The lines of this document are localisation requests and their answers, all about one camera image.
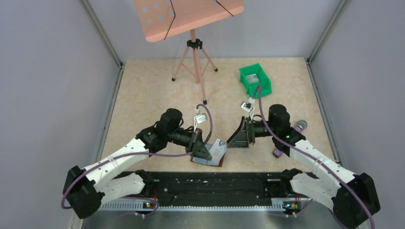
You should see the brown leather card holder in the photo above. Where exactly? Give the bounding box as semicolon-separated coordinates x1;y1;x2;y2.
190;143;227;167

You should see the white credit card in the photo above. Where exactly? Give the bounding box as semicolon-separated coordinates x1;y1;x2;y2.
209;138;227;162

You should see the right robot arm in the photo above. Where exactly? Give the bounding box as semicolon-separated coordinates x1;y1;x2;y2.
227;102;381;229

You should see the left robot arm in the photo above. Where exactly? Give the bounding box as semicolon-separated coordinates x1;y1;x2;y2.
61;104;213;219

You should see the silver card in bin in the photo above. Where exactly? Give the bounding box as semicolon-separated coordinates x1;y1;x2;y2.
246;73;259;84

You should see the purple glitter microphone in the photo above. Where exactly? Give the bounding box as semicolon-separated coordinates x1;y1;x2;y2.
272;119;308;158

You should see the green plastic bin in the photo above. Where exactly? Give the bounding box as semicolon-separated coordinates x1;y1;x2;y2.
239;63;272;99

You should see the pink music stand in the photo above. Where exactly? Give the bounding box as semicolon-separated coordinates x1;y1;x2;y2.
133;0;244;105

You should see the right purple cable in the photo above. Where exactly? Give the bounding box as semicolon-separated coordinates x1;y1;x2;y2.
251;84;376;229

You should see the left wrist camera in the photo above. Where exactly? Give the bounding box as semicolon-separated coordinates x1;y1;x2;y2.
193;108;208;128

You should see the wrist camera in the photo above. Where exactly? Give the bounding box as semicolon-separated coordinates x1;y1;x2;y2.
241;101;255;119
193;108;208;128

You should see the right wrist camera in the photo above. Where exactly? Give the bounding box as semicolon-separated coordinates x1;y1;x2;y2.
241;101;255;119

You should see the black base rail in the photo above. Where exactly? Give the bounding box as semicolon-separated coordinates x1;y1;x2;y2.
92;170;320;209

